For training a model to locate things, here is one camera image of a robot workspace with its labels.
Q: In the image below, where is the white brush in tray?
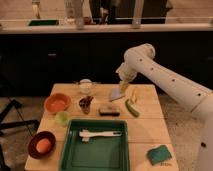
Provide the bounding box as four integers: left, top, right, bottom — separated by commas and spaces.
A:
79, 130, 122, 142

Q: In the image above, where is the grey blue cloth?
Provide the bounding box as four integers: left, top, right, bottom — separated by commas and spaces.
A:
109, 88, 125, 101

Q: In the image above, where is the brown sponge block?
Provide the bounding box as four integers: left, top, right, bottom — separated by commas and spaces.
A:
99, 105, 120, 116

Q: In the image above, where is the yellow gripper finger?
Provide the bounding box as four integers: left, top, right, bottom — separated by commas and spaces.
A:
119, 81, 129, 93

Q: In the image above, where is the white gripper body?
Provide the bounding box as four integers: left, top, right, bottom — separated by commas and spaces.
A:
116, 62, 137, 82

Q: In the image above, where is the small green cup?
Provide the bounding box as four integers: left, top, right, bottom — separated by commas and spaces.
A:
55, 111, 69, 127

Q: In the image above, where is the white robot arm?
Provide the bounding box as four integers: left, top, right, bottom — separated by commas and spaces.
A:
116, 43, 213, 171

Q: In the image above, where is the teal green sponge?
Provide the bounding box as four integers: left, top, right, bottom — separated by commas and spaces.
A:
147, 145, 172, 165

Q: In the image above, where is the yellow banana piece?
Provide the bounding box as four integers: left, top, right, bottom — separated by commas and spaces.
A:
130, 87, 137, 104

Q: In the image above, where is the wooden table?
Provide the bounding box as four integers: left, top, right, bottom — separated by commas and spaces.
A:
25, 84, 179, 171

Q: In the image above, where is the dark glass with utensils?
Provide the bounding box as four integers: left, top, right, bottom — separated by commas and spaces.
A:
79, 96, 93, 114

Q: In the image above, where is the green plastic tray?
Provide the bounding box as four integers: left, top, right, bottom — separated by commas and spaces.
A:
59, 119, 130, 171

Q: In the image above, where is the person in background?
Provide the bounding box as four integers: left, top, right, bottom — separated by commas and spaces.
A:
89, 0, 116, 24

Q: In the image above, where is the green cucumber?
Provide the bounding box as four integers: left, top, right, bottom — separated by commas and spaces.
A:
125, 99, 140, 117

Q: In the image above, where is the dark bowl with orange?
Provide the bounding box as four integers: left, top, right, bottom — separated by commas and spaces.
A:
28, 131, 56, 159

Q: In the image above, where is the white cup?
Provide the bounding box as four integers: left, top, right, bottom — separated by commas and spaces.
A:
79, 79, 92, 94

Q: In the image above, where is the black folding stand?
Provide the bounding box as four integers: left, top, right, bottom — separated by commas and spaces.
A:
0, 99, 39, 171

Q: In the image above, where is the orange red bowl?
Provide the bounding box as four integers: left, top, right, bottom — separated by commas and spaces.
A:
44, 93, 71, 114

